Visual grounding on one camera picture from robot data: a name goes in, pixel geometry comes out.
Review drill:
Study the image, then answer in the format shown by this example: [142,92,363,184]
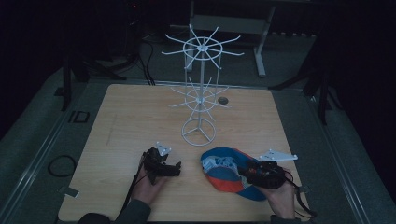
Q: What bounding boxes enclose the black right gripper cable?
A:
[281,167,318,219]

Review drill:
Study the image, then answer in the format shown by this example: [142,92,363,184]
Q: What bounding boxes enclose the white wire rotating rack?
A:
[161,23,246,147]

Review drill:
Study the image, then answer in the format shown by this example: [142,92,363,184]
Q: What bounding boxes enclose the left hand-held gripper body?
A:
[141,141,177,186]

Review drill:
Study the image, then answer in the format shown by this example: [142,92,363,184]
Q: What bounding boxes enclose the grey metal desk frame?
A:
[187,0,277,78]

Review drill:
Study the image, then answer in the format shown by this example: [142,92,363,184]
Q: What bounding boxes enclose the black cable loop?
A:
[47,154,78,178]

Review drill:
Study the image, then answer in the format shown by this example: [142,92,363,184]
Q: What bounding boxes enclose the black rectangular floor frame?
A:
[67,110,91,124]

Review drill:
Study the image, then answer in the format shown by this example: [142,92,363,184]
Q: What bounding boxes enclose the person's right hand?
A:
[257,168,297,220]

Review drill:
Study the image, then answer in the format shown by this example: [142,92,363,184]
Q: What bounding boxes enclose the black tripod stand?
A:
[53,54,128,112]
[268,69,345,126]

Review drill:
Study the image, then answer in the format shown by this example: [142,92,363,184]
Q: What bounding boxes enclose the black floor cables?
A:
[125,18,157,87]

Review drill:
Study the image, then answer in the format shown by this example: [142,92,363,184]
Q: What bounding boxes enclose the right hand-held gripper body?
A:
[247,148,299,190]

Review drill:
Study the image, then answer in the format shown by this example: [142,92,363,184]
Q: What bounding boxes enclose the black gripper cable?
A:
[121,151,148,213]
[281,167,318,219]

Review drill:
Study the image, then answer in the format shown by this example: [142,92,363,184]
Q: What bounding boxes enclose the blue and orange baseball cap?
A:
[200,147,269,203]

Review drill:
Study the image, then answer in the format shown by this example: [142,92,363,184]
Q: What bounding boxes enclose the person's left hand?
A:
[131,167,169,206]

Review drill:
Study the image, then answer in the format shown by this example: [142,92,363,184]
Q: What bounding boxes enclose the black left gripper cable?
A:
[121,151,148,213]

